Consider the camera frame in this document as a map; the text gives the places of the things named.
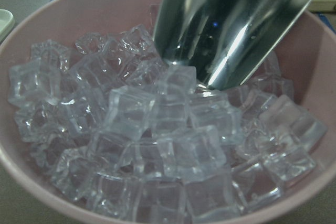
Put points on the stainless steel ice scoop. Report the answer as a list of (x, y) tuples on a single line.
[(225, 40)]

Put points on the clear ice cubes pile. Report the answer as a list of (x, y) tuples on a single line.
[(112, 126)]

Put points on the pink bowl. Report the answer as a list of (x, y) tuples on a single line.
[(307, 56)]

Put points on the cream bear tray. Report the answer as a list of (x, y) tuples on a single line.
[(7, 23)]

